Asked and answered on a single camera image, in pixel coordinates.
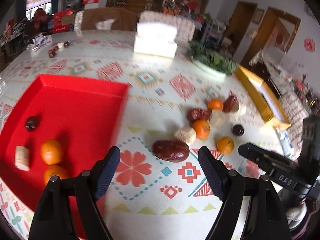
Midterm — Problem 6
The lace covered cabinet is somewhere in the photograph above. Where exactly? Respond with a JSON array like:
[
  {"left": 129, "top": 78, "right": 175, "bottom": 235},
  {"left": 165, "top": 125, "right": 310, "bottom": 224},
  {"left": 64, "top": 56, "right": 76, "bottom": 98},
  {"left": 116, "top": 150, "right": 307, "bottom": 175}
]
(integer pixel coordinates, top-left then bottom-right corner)
[{"left": 250, "top": 47, "right": 310, "bottom": 120}]

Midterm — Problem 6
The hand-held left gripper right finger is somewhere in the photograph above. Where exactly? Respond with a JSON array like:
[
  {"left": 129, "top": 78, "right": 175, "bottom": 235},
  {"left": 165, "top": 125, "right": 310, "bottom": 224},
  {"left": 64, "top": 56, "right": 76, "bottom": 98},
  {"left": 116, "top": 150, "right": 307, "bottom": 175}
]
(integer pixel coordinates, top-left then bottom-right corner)
[{"left": 198, "top": 146, "right": 292, "bottom": 240}]

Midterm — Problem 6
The large red date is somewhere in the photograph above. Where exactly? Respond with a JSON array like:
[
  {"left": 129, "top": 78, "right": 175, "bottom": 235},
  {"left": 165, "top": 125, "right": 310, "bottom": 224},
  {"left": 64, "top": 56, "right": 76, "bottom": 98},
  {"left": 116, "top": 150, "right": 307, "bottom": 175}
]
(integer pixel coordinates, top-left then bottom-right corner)
[{"left": 152, "top": 139, "right": 190, "bottom": 164}]

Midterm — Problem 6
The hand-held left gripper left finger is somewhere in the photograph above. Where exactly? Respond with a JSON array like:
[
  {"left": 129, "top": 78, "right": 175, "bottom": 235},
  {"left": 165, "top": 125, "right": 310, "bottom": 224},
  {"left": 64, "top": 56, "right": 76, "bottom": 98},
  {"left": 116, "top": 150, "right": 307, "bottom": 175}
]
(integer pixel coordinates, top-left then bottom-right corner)
[{"left": 29, "top": 146, "right": 121, "bottom": 240}]

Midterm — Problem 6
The white blue packet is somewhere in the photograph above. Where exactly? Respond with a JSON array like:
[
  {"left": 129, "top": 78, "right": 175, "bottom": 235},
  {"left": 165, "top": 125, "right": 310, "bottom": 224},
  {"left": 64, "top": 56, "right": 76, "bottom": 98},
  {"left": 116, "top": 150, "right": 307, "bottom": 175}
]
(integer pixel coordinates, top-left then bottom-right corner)
[{"left": 276, "top": 127, "right": 297, "bottom": 158}]

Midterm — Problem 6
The brown coat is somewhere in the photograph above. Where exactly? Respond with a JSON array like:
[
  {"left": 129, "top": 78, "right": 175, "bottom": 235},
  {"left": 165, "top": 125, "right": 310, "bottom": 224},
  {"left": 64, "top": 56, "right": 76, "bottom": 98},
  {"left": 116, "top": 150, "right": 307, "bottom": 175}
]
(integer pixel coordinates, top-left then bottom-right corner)
[{"left": 82, "top": 7, "right": 140, "bottom": 32}]

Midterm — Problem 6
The red gift box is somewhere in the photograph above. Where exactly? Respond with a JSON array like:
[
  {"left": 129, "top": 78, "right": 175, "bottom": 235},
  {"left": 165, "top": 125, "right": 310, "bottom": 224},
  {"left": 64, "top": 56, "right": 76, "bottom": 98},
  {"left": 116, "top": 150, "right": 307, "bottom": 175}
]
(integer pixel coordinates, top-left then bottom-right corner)
[{"left": 51, "top": 9, "right": 75, "bottom": 33}]

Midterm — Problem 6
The white face mask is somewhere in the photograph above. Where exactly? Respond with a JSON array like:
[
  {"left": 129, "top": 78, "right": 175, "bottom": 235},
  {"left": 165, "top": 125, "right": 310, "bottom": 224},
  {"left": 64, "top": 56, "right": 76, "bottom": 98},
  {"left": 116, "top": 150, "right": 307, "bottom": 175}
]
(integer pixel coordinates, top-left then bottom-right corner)
[{"left": 31, "top": 36, "right": 52, "bottom": 48}]

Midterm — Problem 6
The dark brown chestnut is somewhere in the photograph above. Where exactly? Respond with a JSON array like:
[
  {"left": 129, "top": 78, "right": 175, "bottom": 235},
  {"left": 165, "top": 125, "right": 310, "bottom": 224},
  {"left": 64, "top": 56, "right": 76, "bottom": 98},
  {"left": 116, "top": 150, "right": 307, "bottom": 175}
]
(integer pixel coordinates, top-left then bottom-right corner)
[
  {"left": 232, "top": 124, "right": 245, "bottom": 137},
  {"left": 25, "top": 116, "right": 42, "bottom": 132}
]

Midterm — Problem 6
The orange tangerine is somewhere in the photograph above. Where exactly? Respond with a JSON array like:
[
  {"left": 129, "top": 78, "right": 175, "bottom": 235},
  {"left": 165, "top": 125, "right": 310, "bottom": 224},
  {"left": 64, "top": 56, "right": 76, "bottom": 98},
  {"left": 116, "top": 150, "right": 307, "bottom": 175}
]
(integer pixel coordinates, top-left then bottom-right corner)
[
  {"left": 208, "top": 99, "right": 224, "bottom": 111},
  {"left": 192, "top": 119, "right": 212, "bottom": 140},
  {"left": 44, "top": 165, "right": 69, "bottom": 184},
  {"left": 217, "top": 136, "right": 235, "bottom": 155},
  {"left": 40, "top": 139, "right": 63, "bottom": 165}
]

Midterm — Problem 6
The plate of green vegetables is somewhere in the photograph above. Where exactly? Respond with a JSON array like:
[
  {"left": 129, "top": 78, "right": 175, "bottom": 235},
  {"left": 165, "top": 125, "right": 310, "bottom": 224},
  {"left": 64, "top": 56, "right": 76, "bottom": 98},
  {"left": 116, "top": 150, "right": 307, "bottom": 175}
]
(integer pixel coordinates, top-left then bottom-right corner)
[{"left": 187, "top": 41, "right": 238, "bottom": 77}]

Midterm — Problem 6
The red tray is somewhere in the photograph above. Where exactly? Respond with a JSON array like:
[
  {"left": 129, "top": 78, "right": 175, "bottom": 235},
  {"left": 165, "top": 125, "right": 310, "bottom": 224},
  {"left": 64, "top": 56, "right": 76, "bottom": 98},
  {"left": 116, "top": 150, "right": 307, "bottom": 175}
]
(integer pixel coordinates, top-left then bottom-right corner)
[{"left": 0, "top": 74, "right": 132, "bottom": 239}]

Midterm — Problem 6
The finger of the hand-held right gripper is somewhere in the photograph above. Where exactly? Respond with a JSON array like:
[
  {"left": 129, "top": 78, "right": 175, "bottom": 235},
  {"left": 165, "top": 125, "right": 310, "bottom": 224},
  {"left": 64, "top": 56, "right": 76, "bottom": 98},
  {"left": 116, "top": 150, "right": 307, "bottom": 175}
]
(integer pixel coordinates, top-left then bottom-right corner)
[{"left": 238, "top": 142, "right": 299, "bottom": 178}]

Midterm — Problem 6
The red patterned cloth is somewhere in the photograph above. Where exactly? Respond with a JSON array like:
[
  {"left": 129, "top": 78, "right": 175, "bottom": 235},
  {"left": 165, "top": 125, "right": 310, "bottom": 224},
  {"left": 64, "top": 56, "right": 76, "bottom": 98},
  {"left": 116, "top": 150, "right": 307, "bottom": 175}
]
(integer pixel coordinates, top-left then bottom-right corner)
[{"left": 32, "top": 8, "right": 49, "bottom": 30}]

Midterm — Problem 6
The red paper wall decoration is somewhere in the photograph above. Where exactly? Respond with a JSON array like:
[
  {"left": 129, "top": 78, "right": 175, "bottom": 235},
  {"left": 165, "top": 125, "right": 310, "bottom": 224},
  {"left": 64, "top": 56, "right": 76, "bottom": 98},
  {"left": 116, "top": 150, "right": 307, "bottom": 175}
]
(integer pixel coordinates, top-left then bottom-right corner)
[{"left": 304, "top": 38, "right": 316, "bottom": 53}]

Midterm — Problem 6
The white tissue box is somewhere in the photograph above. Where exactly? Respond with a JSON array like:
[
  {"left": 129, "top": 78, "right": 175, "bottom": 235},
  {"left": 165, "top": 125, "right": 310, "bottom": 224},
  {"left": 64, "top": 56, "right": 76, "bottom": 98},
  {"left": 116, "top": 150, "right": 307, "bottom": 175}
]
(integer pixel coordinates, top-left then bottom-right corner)
[{"left": 134, "top": 22, "right": 178, "bottom": 58}]

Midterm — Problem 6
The person's right hand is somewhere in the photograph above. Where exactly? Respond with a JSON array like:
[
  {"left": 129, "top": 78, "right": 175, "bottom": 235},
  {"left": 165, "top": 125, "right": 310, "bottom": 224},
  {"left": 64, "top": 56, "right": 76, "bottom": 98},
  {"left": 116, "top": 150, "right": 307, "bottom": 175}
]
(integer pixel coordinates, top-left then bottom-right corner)
[{"left": 285, "top": 202, "right": 308, "bottom": 230}]

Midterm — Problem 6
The wooden door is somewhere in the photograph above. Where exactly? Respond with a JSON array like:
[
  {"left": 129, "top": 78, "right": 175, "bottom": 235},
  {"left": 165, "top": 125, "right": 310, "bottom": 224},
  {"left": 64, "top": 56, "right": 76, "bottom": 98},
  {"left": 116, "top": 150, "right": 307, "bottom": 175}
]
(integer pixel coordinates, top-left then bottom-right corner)
[
  {"left": 231, "top": 1, "right": 258, "bottom": 54},
  {"left": 250, "top": 7, "right": 302, "bottom": 65}
]

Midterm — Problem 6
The yellow cardboard box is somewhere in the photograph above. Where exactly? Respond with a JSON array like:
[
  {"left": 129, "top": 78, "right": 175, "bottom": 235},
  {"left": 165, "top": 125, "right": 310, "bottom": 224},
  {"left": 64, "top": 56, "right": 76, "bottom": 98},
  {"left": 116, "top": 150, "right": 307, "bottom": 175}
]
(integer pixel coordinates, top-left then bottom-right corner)
[{"left": 235, "top": 66, "right": 292, "bottom": 130}]

